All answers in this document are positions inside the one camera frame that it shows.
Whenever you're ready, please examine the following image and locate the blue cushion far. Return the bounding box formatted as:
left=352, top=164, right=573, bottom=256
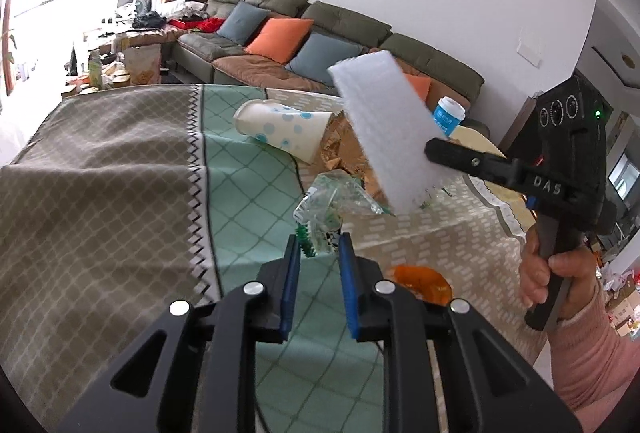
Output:
left=217, top=0, right=270, bottom=46

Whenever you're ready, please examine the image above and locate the patterned tablecloth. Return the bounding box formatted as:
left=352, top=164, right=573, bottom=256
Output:
left=1, top=85, right=544, bottom=432

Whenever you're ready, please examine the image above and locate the blue cushion near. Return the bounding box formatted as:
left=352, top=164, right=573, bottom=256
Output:
left=285, top=32, right=366, bottom=87

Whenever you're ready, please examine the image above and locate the green sectional sofa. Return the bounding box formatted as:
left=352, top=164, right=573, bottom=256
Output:
left=171, top=0, right=485, bottom=108

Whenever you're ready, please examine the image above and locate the pink sleeved right forearm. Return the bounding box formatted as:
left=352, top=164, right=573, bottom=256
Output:
left=549, top=288, right=639, bottom=432

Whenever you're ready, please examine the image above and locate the blue cushion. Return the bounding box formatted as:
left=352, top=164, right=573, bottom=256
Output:
left=217, top=0, right=270, bottom=46
left=285, top=32, right=366, bottom=87

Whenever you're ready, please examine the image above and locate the gold foil snack bag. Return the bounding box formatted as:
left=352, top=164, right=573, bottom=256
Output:
left=319, top=111, right=388, bottom=206

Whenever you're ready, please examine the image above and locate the orange cushion near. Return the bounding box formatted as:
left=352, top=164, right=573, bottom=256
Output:
left=405, top=73, right=432, bottom=104

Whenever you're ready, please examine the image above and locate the orange peel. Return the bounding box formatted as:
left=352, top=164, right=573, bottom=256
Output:
left=394, top=265, right=454, bottom=306

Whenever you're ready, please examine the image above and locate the clear green plastic wrapper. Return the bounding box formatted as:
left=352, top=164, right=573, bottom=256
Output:
left=293, top=170, right=385, bottom=257

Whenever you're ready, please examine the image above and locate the white foam net sleeve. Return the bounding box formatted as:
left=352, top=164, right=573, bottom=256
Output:
left=328, top=50, right=457, bottom=215

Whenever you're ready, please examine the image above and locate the blue white lidded cup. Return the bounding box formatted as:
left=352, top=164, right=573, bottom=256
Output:
left=433, top=96, right=466, bottom=137

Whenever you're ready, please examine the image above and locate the orange cushion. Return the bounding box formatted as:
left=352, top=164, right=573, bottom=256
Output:
left=405, top=73, right=432, bottom=104
left=245, top=18, right=314, bottom=64

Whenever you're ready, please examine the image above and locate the white office chair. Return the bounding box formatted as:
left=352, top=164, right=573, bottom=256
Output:
left=115, top=0, right=136, bottom=18

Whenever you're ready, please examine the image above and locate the person's right hand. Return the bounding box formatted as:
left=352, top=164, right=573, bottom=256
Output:
left=518, top=226, right=599, bottom=320

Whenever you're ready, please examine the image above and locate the white dotted paper cup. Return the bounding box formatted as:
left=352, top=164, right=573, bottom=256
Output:
left=233, top=99, right=332, bottom=163

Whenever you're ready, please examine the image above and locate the cluttered coffee table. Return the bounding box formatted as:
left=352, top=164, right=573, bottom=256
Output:
left=60, top=23, right=186, bottom=99

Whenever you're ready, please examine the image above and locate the orange cushion far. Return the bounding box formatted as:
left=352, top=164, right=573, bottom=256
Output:
left=245, top=18, right=314, bottom=64

